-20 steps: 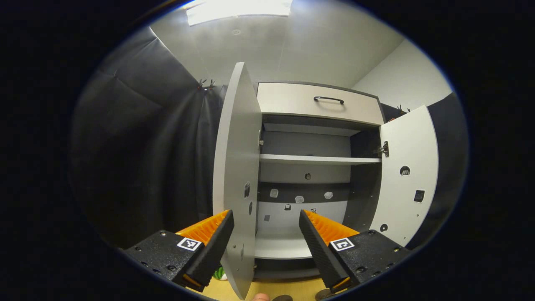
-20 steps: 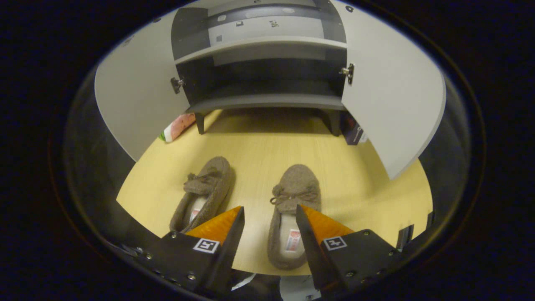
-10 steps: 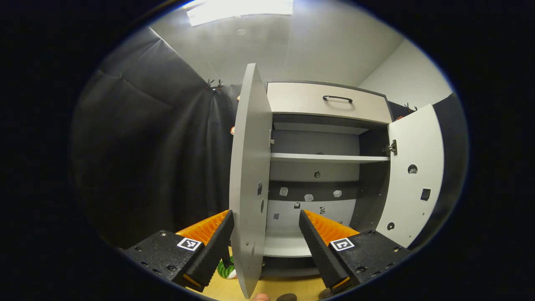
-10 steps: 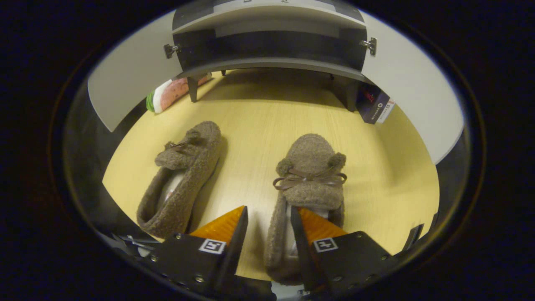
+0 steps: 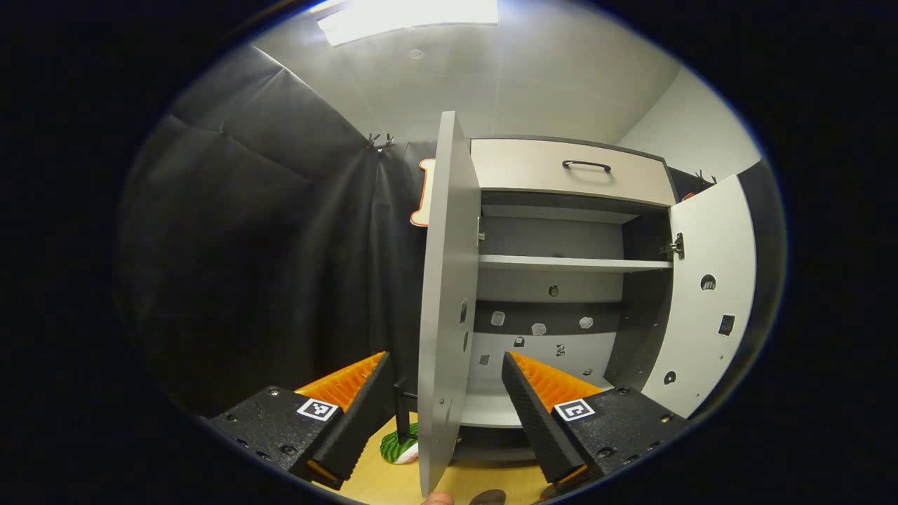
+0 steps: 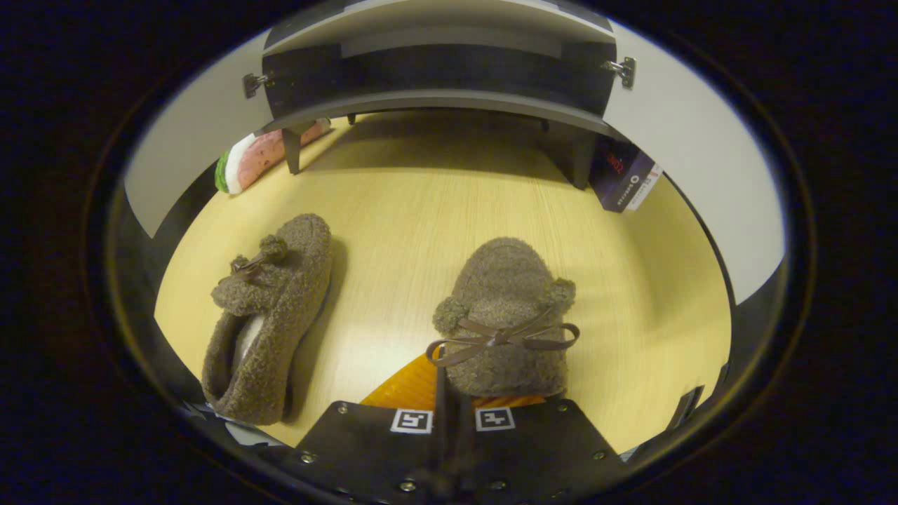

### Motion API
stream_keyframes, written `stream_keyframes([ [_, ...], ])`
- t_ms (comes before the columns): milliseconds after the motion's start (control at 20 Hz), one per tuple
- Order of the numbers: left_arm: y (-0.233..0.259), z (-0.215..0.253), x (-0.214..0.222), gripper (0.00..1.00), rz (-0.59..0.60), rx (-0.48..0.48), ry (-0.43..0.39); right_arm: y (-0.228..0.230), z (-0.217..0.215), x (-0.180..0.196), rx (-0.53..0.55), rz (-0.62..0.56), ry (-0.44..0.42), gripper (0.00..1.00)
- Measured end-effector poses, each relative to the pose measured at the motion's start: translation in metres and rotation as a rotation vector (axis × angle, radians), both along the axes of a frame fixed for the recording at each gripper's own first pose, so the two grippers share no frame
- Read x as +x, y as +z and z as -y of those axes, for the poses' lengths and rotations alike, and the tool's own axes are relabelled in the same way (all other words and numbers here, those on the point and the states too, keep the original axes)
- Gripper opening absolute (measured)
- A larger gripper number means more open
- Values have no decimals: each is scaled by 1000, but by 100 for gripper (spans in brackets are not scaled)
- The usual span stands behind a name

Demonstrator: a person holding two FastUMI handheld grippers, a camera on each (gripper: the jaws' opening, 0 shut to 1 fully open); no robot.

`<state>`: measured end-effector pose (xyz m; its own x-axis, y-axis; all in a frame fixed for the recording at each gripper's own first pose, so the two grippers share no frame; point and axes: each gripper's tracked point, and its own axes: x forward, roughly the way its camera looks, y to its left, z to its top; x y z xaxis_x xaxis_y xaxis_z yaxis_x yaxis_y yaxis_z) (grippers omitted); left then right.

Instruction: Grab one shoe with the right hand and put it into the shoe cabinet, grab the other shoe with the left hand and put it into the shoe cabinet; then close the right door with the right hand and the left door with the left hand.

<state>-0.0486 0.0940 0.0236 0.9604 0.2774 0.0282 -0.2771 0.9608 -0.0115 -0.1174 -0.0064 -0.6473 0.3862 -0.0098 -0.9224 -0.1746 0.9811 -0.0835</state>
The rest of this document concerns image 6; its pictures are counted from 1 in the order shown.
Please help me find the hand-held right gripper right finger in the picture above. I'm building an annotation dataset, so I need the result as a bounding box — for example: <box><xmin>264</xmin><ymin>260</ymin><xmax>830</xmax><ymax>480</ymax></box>
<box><xmin>453</xmin><ymin>393</ymin><xmax>632</xmax><ymax>505</ymax></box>

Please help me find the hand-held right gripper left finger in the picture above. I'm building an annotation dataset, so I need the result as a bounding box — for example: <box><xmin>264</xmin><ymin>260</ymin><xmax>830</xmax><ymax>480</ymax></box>
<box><xmin>281</xmin><ymin>344</ymin><xmax>455</xmax><ymax>505</ymax></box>

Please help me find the brown fuzzy shoe with bow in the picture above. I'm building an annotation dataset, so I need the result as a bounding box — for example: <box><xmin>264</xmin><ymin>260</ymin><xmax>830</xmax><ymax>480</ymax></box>
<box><xmin>425</xmin><ymin>236</ymin><xmax>582</xmax><ymax>398</ymax></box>
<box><xmin>201</xmin><ymin>213</ymin><xmax>333</xmax><ymax>426</ymax></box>

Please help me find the white shoe cabinet door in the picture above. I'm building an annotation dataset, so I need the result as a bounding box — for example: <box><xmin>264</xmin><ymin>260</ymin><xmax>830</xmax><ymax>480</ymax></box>
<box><xmin>123</xmin><ymin>32</ymin><xmax>273</xmax><ymax>239</ymax></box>
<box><xmin>602</xmin><ymin>20</ymin><xmax>787</xmax><ymax>307</ymax></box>

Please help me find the white and grey shoe cabinet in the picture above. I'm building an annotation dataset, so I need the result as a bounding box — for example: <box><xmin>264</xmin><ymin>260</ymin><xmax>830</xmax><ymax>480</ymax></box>
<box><xmin>261</xmin><ymin>0</ymin><xmax>619</xmax><ymax>191</ymax></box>

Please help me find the dark blue carton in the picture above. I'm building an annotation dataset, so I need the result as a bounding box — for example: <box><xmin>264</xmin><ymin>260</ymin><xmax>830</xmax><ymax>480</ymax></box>
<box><xmin>588</xmin><ymin>135</ymin><xmax>664</xmax><ymax>214</ymax></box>

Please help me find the watermelon print cushion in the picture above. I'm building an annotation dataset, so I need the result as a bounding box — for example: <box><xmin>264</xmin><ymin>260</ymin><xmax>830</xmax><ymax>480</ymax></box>
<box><xmin>214</xmin><ymin>118</ymin><xmax>332</xmax><ymax>196</ymax></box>

